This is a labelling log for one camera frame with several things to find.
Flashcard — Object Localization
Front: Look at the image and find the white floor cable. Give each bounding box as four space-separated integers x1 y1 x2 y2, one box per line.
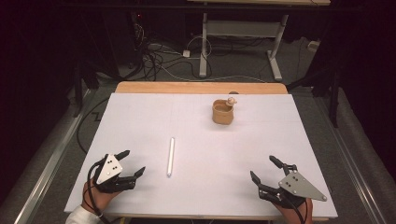
160 64 269 84

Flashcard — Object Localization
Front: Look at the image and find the white table cover board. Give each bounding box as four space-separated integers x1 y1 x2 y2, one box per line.
64 92 339 219

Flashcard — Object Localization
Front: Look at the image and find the person's right hand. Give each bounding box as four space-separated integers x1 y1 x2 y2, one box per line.
274 197 314 224

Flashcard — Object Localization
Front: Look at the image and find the person's left hand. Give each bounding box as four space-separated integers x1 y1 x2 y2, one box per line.
80 179 123 216

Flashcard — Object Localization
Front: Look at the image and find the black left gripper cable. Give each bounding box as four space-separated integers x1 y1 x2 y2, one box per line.
86 158 113 224

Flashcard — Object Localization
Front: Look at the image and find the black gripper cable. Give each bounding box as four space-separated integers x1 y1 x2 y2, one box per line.
284 194 310 224
86 158 113 224

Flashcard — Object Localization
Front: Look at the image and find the white pen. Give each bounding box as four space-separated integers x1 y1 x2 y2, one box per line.
165 136 177 178

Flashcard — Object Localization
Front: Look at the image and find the black stand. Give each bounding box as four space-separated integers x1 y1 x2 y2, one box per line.
288 66 341 129
72 60 101 119

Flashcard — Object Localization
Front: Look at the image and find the black floor cable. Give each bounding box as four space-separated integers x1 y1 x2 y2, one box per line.
76 96 110 156

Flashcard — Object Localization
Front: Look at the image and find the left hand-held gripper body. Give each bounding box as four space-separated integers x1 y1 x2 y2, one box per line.
92 153 136 194

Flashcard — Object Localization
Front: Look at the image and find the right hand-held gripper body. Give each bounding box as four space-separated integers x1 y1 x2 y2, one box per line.
258 163 329 209

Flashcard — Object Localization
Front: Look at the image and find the tan pen holder with figurine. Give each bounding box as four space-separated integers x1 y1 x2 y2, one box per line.
211 96 238 126

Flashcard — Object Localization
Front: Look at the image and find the aluminium rail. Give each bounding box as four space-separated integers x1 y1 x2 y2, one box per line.
12 89 96 224
312 95 389 224

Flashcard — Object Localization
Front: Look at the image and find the white metal desk frame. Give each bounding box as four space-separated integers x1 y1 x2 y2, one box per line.
186 0 332 83

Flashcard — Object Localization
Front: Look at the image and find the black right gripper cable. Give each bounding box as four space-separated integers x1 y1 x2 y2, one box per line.
284 194 310 224

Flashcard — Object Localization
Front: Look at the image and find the bundle of black floor cables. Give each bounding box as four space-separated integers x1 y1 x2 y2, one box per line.
132 21 202 82

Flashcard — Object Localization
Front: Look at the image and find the white power adapter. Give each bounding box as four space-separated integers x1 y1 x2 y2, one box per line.
307 39 321 53

